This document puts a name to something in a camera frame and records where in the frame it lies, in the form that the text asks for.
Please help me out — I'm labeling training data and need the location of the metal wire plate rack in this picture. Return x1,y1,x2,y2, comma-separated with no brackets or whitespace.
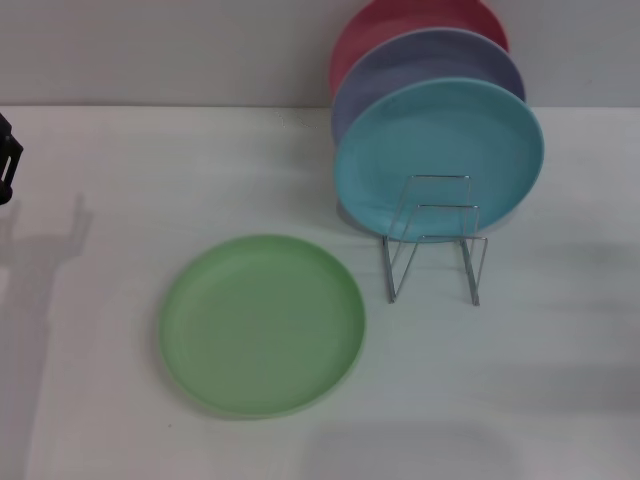
382,173,489,307

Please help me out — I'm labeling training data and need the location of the green plate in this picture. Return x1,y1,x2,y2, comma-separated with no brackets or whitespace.
158,233,367,420

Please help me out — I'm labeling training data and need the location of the purple plate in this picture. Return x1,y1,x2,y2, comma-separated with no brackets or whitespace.
329,28,527,146

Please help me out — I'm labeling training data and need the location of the light blue plate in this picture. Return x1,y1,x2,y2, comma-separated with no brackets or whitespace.
332,77,545,245

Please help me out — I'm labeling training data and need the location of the red plate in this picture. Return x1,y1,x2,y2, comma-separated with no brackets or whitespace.
328,0,511,99

